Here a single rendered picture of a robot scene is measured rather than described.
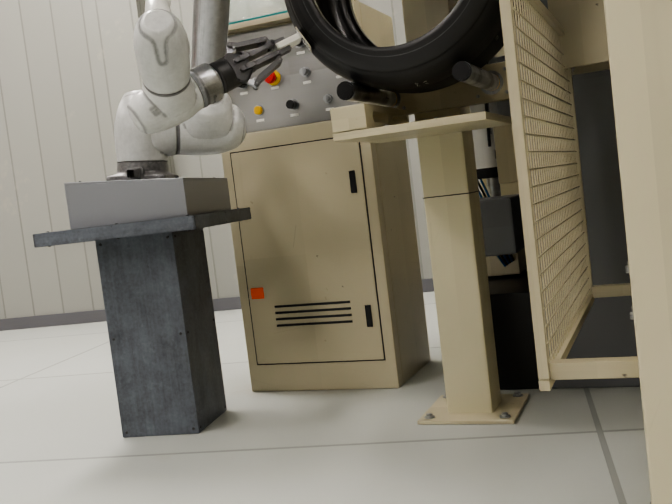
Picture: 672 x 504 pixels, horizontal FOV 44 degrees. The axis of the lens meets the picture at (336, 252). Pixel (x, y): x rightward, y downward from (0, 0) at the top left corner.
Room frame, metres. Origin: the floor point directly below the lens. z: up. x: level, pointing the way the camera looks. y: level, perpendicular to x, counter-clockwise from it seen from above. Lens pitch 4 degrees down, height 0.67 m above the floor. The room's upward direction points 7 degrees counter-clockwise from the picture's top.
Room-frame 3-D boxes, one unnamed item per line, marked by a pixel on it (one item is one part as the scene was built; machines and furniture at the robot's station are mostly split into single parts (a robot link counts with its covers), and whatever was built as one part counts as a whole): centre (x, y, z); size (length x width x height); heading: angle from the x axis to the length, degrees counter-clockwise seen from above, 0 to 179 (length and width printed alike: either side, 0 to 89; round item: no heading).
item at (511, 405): (2.35, -0.34, 0.01); 0.27 x 0.27 x 0.02; 68
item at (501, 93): (2.27, -0.33, 0.90); 0.40 x 0.03 x 0.10; 68
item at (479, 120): (2.10, -0.26, 0.80); 0.37 x 0.36 x 0.02; 68
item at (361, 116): (2.16, -0.13, 0.83); 0.36 x 0.09 x 0.06; 158
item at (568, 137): (1.77, -0.48, 0.65); 0.90 x 0.02 x 0.70; 158
